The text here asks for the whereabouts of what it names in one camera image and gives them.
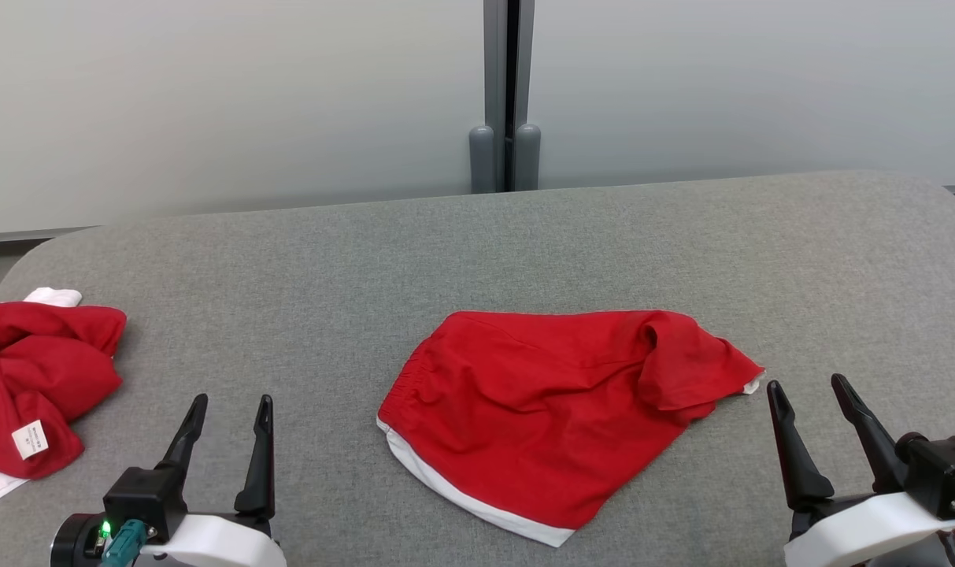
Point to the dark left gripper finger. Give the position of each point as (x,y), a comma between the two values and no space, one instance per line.
(260,465)
(187,433)

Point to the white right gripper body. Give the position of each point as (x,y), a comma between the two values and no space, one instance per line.
(839,535)

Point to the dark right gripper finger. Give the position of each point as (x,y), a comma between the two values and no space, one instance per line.
(867,437)
(796,461)

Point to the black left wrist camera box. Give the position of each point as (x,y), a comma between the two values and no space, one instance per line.
(142,496)

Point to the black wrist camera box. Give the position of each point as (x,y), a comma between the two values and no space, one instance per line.
(142,496)
(945,468)

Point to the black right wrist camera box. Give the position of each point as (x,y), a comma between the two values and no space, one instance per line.
(945,468)

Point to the red polo shirt white collar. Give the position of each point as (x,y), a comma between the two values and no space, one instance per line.
(36,362)

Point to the red shorts white trim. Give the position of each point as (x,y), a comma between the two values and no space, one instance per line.
(540,409)

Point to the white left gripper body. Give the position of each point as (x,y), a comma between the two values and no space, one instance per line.
(217,543)

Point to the grey partition post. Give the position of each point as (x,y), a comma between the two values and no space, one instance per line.
(493,79)

